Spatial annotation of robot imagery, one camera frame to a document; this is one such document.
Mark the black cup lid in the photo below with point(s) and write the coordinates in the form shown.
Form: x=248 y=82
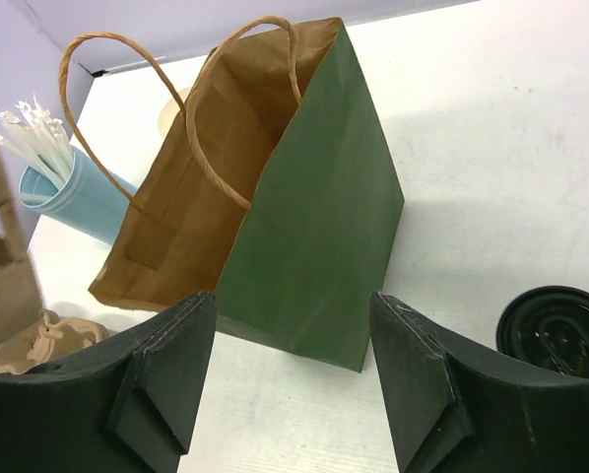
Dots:
x=547 y=327

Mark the blue straw holder cup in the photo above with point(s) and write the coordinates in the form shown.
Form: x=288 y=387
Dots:
x=87 y=201

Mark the brown cardboard cup carrier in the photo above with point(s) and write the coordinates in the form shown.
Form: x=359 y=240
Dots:
x=31 y=334

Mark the white wrapped straws bundle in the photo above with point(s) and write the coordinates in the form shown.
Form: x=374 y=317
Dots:
x=39 y=139

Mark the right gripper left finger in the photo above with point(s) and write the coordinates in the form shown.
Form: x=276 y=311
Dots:
x=127 y=404

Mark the green paper bag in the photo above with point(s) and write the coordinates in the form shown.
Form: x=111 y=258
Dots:
x=274 y=190

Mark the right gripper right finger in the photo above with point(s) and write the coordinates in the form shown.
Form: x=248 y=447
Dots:
x=455 y=405

